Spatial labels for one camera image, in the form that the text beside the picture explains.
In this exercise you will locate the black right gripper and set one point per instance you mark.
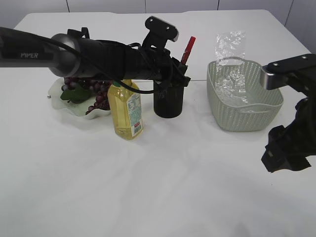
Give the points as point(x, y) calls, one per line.
point(302, 131)

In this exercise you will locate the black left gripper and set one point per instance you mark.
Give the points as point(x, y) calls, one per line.
point(154, 65)

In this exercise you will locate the red glitter pen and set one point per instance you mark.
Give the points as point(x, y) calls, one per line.
point(188, 50)

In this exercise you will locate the clear crinkled plastic sheet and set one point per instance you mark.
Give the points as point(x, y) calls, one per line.
point(230, 62)

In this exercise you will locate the yellow oil bottle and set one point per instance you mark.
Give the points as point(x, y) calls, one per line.
point(125, 106)

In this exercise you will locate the purple artificial grape bunch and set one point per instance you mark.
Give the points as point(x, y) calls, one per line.
point(80, 90)

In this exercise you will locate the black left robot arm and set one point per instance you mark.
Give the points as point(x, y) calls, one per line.
point(75, 55)

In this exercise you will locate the black mesh pen holder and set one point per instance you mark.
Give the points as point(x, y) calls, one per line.
point(168, 103)

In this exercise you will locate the grey-green woven plastic basket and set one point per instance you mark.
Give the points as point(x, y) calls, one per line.
point(257, 114)

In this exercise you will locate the frosted wavy glass plate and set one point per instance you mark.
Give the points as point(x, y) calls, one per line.
point(78, 110)

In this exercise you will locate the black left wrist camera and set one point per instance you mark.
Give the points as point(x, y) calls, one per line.
point(159, 33)

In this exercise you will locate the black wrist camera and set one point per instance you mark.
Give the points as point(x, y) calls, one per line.
point(286, 71)
point(159, 33)

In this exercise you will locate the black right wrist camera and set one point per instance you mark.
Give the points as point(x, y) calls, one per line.
point(286, 71)

